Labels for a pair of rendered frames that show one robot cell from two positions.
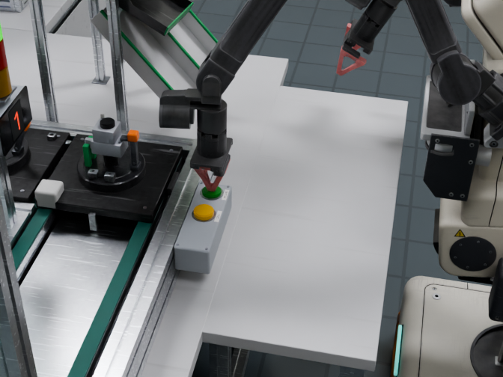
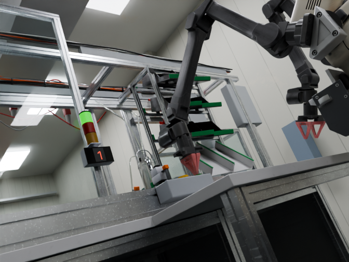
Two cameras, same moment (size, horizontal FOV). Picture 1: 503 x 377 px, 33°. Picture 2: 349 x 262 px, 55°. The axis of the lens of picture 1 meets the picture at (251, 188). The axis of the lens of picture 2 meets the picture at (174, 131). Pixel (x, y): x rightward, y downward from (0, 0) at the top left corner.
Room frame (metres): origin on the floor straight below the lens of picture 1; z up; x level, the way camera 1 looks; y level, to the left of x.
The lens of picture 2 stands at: (0.38, -0.58, 0.74)
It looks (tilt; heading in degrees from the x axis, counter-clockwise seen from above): 19 degrees up; 35
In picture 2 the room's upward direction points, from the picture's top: 20 degrees counter-clockwise
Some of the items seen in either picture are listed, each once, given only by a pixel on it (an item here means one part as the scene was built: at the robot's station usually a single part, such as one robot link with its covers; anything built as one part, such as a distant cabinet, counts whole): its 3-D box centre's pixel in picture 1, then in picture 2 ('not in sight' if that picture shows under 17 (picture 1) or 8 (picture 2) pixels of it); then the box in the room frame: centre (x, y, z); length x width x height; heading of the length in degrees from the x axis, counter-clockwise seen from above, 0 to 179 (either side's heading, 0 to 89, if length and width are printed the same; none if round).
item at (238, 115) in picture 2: not in sight; (256, 139); (3.22, 0.56, 1.43); 0.30 x 0.09 x 1.13; 170
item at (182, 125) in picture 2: (209, 115); (179, 131); (1.37, 0.08, 1.15); 0.07 x 0.06 x 0.07; 89
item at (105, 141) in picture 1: (104, 135); (157, 174); (1.42, 0.30, 1.06); 0.08 x 0.04 x 0.07; 78
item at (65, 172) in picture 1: (112, 175); not in sight; (1.42, 0.29, 0.96); 0.24 x 0.24 x 0.02; 80
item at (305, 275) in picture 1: (239, 189); (243, 198); (1.53, 0.03, 0.84); 0.90 x 0.70 x 0.03; 169
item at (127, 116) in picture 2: not in sight; (141, 157); (2.40, 1.23, 1.56); 0.09 x 0.04 x 1.39; 170
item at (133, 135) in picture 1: (130, 147); (166, 174); (1.41, 0.25, 1.04); 0.04 x 0.02 x 0.08; 80
